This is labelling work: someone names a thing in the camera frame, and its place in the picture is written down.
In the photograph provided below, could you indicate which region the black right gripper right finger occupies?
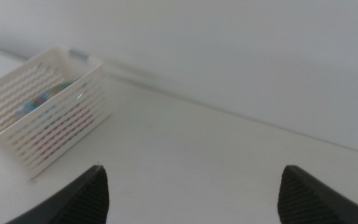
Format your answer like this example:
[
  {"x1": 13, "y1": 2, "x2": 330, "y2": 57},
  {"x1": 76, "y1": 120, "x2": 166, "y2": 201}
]
[{"x1": 277, "y1": 164, "x2": 358, "y2": 224}]

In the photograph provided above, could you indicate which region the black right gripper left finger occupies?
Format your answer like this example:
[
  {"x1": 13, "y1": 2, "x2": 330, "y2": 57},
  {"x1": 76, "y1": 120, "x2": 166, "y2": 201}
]
[{"x1": 6, "y1": 164, "x2": 110, "y2": 224}]

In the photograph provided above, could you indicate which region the red cola can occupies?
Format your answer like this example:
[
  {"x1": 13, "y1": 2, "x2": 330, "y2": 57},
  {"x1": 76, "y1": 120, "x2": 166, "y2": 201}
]
[{"x1": 31, "y1": 105, "x2": 95, "y2": 161}]

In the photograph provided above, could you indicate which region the small water bottle blue cap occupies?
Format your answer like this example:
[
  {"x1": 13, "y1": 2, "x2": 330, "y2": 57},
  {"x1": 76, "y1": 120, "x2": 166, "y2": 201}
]
[{"x1": 13, "y1": 81, "x2": 88, "y2": 121}]

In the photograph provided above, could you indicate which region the white perforated plastic basket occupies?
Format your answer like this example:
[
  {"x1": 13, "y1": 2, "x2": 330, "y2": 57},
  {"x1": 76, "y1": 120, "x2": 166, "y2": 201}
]
[{"x1": 0, "y1": 45, "x2": 112, "y2": 182}]

